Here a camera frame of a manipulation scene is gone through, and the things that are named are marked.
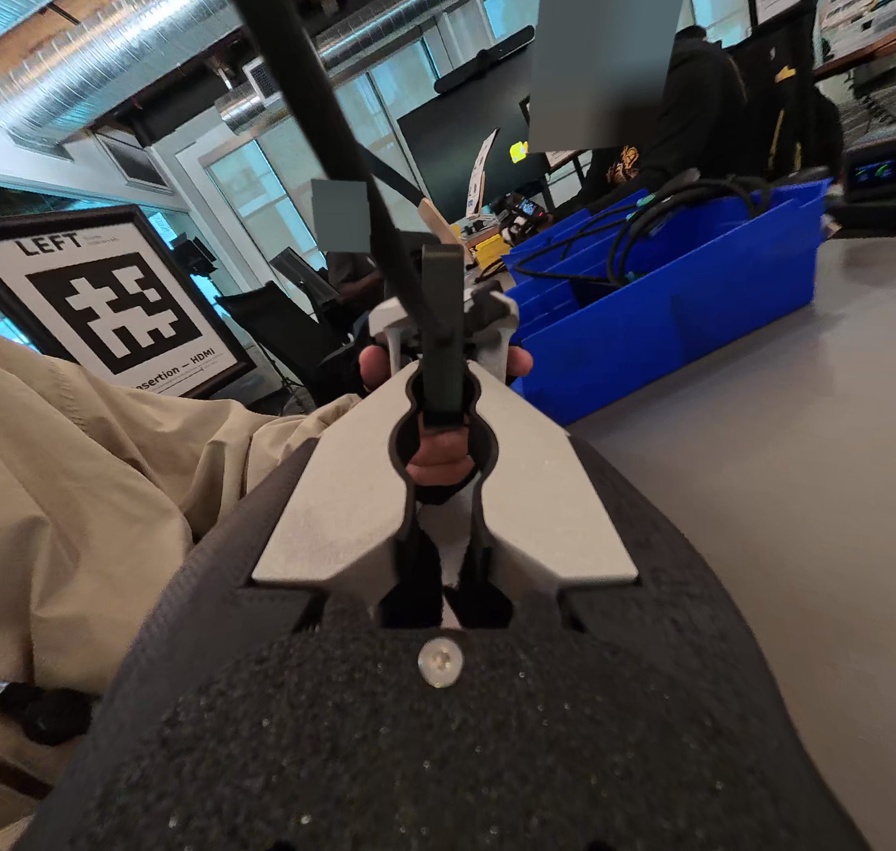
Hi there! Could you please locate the blue plastic bin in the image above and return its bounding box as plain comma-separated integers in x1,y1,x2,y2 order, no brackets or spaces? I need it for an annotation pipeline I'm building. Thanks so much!
503,177,835,427

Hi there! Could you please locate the white printed sign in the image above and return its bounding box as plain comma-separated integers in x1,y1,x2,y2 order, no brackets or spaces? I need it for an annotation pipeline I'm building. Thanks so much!
465,128,500,218

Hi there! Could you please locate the person's left hand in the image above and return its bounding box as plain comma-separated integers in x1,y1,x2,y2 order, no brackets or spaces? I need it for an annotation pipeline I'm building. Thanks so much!
359,344,534,488

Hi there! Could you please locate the black power station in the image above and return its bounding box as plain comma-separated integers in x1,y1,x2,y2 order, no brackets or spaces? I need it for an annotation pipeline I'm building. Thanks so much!
842,142,896,205

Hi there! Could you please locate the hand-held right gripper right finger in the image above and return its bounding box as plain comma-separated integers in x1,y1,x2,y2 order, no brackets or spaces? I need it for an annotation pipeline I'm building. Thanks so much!
447,361,641,629

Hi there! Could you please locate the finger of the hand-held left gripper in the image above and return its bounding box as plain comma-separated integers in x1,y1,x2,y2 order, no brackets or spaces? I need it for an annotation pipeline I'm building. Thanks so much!
367,296,423,379
464,285,522,384

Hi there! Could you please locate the large black display screen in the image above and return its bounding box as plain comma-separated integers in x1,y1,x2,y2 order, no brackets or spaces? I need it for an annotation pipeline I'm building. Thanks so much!
396,60,561,220

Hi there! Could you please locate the silver ventilation duct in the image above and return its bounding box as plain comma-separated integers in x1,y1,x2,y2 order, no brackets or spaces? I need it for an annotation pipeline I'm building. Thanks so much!
0,0,547,138

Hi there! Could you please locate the black cable with silver plug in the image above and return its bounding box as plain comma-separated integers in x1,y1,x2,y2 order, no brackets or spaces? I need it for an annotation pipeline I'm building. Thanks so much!
210,0,456,348

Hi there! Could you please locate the black folding chair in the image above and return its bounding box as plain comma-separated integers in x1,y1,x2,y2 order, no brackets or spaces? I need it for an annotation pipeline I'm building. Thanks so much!
217,280,365,407

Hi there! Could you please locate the black video bar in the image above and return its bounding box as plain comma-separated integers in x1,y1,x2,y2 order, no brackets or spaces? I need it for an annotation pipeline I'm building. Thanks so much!
434,28,536,93

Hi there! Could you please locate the wooden laptop stand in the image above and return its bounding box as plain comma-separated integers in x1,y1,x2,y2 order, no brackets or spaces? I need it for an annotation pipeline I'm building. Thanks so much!
419,198,464,246

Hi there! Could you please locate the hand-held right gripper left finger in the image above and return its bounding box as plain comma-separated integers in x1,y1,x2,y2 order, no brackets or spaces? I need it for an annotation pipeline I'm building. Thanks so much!
252,361,445,629

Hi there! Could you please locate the black yellow-print jacket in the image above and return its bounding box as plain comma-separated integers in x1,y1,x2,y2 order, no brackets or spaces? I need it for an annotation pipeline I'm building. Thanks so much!
742,42,844,180

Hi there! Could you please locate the green-plug HDMI cable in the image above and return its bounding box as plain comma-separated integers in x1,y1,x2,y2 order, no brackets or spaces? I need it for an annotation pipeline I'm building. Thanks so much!
521,196,662,281
608,172,830,288

